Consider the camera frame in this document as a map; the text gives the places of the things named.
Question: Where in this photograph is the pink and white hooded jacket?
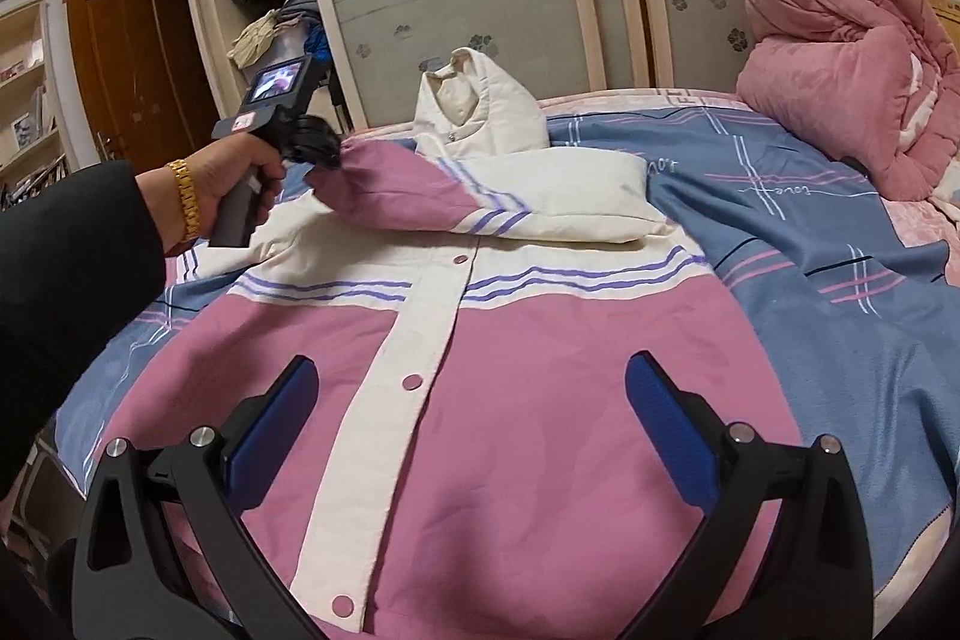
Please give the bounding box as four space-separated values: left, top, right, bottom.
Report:
106 49 799 638

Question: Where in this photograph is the black left sleeve forearm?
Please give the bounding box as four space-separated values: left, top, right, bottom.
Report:
2 163 166 492

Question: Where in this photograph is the person left hand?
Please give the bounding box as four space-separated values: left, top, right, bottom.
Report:
137 133 286 255

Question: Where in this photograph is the beige cloth bag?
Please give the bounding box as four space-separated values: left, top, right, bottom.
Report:
228 10 280 70

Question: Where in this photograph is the blue garment in wardrobe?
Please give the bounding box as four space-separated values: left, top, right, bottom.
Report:
304 23 332 65

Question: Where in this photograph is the brown wooden door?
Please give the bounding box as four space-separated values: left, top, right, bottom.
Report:
65 0 218 172

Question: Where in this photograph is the bookshelf with books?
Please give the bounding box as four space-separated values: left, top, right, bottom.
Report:
0 0 71 208

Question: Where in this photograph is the pink floral bed sheet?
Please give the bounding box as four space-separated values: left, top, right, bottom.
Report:
311 89 958 301

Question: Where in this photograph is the rolled pink quilt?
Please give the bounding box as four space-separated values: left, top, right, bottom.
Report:
736 0 958 202

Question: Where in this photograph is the gold wrist bracelet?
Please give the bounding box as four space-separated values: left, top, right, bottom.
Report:
166 157 205 242

